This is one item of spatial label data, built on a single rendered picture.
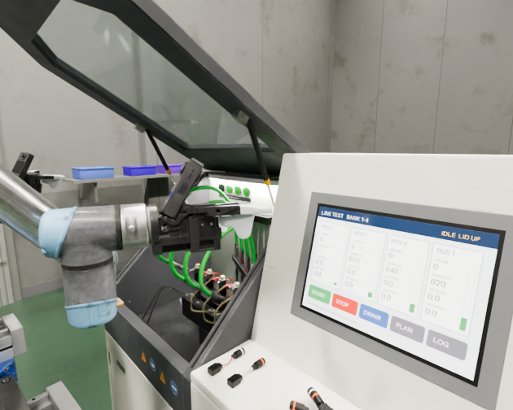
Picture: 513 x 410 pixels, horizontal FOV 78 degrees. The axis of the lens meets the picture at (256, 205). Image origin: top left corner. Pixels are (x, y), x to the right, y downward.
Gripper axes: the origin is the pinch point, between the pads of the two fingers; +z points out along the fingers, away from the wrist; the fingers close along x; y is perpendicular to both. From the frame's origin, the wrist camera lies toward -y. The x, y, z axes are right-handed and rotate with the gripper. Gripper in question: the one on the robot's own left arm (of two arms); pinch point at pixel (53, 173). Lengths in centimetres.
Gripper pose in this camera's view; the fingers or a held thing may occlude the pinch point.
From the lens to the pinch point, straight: 168.4
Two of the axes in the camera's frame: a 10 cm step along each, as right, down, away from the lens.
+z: 2.7, -1.7, 9.5
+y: -1.3, 9.7, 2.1
